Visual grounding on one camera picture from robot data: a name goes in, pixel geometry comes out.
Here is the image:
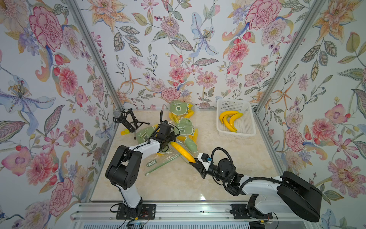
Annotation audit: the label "zip-top bag bananas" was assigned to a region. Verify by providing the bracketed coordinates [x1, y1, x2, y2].
[169, 100, 194, 123]
[173, 118, 198, 156]
[136, 125, 180, 176]

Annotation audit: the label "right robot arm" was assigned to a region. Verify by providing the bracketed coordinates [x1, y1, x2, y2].
[189, 147, 323, 222]

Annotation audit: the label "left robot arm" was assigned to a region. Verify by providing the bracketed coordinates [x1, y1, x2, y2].
[105, 111, 179, 210]

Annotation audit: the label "black microphone tripod stand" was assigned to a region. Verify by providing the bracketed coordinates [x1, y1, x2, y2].
[113, 108, 150, 140]

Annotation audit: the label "white plastic basket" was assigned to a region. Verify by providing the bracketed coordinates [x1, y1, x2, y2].
[216, 99, 256, 139]

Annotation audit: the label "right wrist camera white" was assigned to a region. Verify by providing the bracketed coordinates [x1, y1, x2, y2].
[197, 153, 212, 171]

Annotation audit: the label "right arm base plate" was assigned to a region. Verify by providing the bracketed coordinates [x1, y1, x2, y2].
[229, 194, 273, 220]

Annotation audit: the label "aluminium front rail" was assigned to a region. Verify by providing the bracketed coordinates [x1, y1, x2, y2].
[70, 201, 318, 229]

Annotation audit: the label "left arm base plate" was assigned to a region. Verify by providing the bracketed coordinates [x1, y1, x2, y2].
[116, 201, 156, 219]

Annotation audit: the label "left corner aluminium post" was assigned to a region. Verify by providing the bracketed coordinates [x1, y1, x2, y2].
[65, 0, 124, 111]

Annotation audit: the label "corner aluminium post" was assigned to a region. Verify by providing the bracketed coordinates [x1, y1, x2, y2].
[254, 0, 324, 115]
[65, 0, 124, 111]

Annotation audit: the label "right corner aluminium post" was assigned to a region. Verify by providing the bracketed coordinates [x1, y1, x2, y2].
[254, 0, 324, 115]

